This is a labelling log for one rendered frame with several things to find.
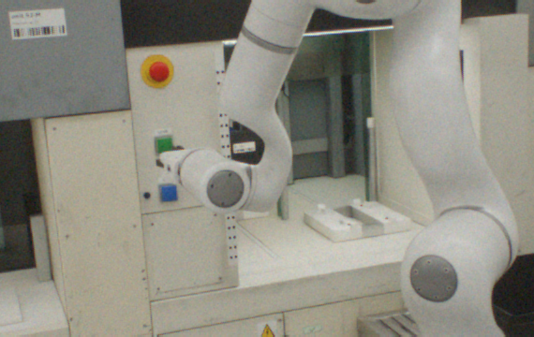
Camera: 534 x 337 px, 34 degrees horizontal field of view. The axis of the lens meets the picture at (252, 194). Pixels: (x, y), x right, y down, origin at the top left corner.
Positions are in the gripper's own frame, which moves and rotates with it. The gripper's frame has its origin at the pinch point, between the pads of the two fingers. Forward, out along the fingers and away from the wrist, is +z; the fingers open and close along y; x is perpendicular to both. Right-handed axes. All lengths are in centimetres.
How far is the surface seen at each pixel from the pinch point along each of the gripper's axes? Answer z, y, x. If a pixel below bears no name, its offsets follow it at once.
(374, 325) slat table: 4, 41, -44
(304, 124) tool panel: 102, 65, -15
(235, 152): 64, 30, -14
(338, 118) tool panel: 96, 75, -14
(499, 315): -36, 46, -28
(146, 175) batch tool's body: 13.1, -4.1, -6.0
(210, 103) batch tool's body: 13.1, 10.5, 7.3
